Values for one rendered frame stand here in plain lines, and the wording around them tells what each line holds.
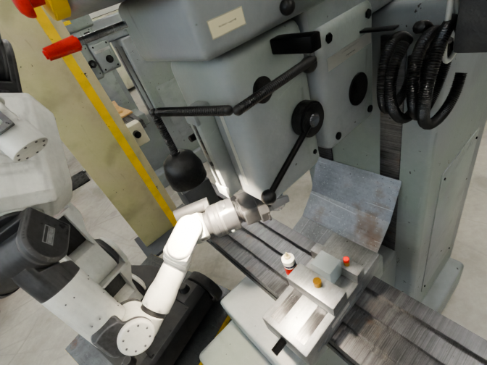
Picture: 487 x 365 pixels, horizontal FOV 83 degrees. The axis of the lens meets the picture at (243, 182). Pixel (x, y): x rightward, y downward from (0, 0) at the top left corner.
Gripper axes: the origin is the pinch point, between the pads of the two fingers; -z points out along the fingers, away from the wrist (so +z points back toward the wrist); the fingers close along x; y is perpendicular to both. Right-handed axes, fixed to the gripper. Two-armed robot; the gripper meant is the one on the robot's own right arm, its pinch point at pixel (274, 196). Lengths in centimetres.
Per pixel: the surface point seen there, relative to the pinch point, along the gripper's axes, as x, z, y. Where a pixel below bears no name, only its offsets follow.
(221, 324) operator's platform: 22, 40, 84
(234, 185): -6.3, 8.9, -13.0
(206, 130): -6.8, 10.0, -27.2
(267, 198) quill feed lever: -16.8, 4.4, -14.7
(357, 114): -2.0, -24.0, -15.1
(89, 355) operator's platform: 36, 113, 84
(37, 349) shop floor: 87, 190, 125
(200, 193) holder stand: 39.6, 22.2, 17.4
